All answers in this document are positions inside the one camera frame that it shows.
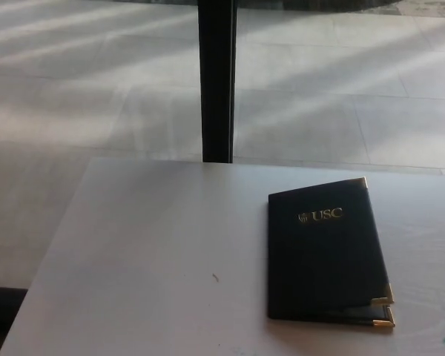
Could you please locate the black window frame post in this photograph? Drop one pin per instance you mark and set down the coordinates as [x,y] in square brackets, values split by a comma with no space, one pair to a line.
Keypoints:
[217,74]

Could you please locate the black USC diary folder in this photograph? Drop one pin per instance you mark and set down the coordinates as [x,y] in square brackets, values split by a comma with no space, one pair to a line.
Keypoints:
[319,259]

